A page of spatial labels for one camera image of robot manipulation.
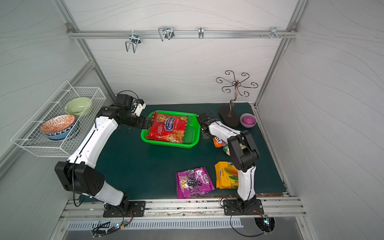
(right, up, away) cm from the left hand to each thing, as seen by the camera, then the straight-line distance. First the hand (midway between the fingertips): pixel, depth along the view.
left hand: (144, 122), depth 80 cm
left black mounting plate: (0, -42, -7) cm, 43 cm away
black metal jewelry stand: (+54, +3, +31) cm, 62 cm away
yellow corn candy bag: (+45, -28, -2) cm, 53 cm away
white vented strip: (+11, -48, -10) cm, 51 cm away
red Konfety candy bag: (+10, -3, +15) cm, 18 cm away
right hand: (+39, -6, +17) cm, 43 cm away
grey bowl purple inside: (+65, +1, +22) cm, 69 cm away
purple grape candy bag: (+27, -32, -4) cm, 42 cm away
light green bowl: (-30, +8, -8) cm, 32 cm away
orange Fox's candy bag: (+43, -13, +13) cm, 47 cm away
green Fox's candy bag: (+48, -17, +12) cm, 52 cm away
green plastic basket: (+26, -9, +21) cm, 34 cm away
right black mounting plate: (+47, -42, -7) cm, 64 cm away
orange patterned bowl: (-31, -2, -18) cm, 35 cm away
